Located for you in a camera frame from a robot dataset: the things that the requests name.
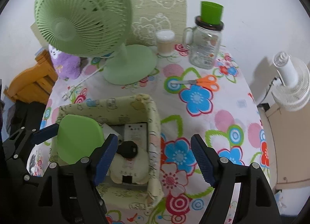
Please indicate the green rounded plastic case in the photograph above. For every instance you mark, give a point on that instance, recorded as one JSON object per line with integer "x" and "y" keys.
{"x": 80, "y": 139}

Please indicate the purple plush toy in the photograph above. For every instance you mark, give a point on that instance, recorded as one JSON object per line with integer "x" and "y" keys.
{"x": 67, "y": 66}

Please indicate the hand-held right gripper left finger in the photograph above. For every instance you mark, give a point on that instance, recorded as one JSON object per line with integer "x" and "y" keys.
{"x": 105, "y": 161}

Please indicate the yellow patterned storage box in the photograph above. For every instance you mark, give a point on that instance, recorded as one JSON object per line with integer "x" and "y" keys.
{"x": 153, "y": 127}

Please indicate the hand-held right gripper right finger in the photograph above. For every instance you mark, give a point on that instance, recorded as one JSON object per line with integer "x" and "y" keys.
{"x": 203, "y": 161}

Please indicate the black key fob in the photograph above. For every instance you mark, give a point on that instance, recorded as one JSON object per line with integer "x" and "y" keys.
{"x": 128, "y": 150}

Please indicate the floral tablecloth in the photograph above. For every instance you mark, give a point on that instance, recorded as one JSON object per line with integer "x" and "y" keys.
{"x": 218, "y": 122}

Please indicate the white rectangular device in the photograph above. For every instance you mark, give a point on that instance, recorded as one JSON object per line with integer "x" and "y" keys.
{"x": 135, "y": 133}

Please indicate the green plastic cup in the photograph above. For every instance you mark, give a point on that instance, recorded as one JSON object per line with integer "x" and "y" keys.
{"x": 212, "y": 12}

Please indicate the clear cotton swab container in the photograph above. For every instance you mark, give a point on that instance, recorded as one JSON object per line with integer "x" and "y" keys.
{"x": 165, "y": 43}

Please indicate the black cloth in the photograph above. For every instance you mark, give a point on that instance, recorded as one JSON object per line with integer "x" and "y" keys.
{"x": 26, "y": 115}

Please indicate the white floor fan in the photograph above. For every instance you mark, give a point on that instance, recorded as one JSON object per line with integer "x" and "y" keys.
{"x": 290, "y": 76}

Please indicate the orange wooden furniture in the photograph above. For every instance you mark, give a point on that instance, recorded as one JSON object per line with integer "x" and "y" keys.
{"x": 31, "y": 83}

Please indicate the white rounded case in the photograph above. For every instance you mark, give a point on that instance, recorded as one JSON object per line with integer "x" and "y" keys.
{"x": 138, "y": 168}

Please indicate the green desk fan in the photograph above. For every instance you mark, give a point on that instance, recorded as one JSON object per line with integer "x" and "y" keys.
{"x": 72, "y": 25}

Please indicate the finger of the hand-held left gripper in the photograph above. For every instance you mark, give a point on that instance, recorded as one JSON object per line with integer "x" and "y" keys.
{"x": 17, "y": 170}
{"x": 46, "y": 133}

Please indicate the green patterned wall sheet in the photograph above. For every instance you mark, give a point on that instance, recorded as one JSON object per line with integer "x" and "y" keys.
{"x": 159, "y": 1}

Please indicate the glass jar mug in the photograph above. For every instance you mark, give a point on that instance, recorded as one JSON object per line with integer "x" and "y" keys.
{"x": 203, "y": 49}

